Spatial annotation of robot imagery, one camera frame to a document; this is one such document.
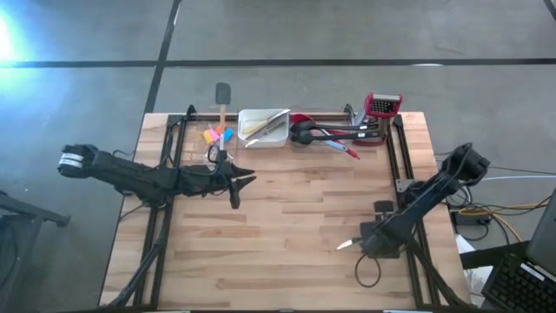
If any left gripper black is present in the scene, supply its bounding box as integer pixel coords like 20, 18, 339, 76
175, 163, 258, 210

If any teal patterned handle knife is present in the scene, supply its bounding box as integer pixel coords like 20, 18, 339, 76
335, 236, 362, 251

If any silver metal table knife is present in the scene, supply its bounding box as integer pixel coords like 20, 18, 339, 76
245, 121, 288, 148
247, 108, 291, 141

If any black slotted serving spoon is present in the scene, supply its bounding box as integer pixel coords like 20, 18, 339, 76
289, 129, 386, 146

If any black solid serving spoon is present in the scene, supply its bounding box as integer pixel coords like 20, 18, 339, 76
289, 120, 380, 134

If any grey spatula with wooden handle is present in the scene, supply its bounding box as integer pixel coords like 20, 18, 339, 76
215, 81, 233, 152

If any red spoon with metal neck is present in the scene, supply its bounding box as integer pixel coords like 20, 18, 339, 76
289, 113, 361, 161

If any grey-blue serving spoon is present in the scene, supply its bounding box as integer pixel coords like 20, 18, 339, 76
323, 139, 349, 153

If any white plastic container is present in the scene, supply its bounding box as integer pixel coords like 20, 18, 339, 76
236, 108, 291, 150

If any black power strip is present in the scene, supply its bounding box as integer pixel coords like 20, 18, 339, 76
450, 208, 494, 227

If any white paper sheet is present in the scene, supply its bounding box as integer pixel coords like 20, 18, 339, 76
454, 234, 494, 296

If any black desk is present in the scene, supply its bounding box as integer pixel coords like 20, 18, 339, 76
459, 240, 533, 270

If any red box grater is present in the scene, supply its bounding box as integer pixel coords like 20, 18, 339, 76
350, 91, 404, 148

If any black keyboard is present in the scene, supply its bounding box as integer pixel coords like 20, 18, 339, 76
480, 254, 556, 313

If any computer monitor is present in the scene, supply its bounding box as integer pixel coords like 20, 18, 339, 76
525, 186, 556, 277

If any black metal stand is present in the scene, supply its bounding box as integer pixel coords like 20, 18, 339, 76
0, 189, 71, 313

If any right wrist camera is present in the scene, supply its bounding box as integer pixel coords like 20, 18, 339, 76
373, 199, 395, 215

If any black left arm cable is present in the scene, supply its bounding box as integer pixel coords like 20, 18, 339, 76
207, 144, 228, 165

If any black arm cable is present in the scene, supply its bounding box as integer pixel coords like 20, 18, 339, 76
207, 144, 228, 165
354, 253, 383, 289

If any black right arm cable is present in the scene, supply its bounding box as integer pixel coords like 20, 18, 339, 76
354, 253, 383, 289

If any black cable bundle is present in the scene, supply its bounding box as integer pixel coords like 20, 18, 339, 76
434, 150, 553, 244

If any yellow cable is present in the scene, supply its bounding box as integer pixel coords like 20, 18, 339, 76
458, 203, 551, 243

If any black aluminium table frame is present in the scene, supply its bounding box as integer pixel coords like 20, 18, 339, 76
106, 103, 473, 312

